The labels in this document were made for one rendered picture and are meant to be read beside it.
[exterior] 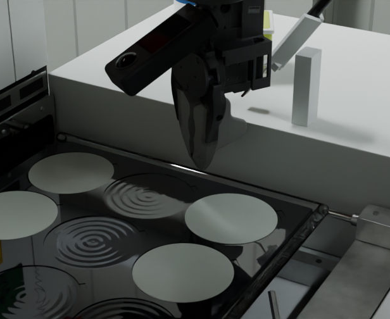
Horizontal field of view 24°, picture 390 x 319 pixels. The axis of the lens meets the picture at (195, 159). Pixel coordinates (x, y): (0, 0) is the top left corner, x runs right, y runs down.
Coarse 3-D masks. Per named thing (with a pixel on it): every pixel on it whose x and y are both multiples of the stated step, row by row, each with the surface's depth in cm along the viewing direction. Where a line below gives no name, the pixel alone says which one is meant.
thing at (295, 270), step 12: (300, 252) 102; (288, 264) 102; (300, 264) 101; (312, 264) 100; (324, 264) 100; (336, 264) 100; (288, 276) 103; (300, 276) 102; (312, 276) 101; (324, 276) 100
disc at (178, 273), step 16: (144, 256) 93; (160, 256) 93; (176, 256) 93; (192, 256) 93; (208, 256) 93; (224, 256) 93; (144, 272) 90; (160, 272) 90; (176, 272) 90; (192, 272) 90; (208, 272) 90; (224, 272) 90; (144, 288) 88; (160, 288) 88; (176, 288) 88; (192, 288) 88; (208, 288) 88; (224, 288) 88
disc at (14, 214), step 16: (16, 192) 104; (32, 192) 104; (0, 208) 101; (16, 208) 101; (32, 208) 101; (48, 208) 101; (0, 224) 98; (16, 224) 98; (32, 224) 98; (48, 224) 98
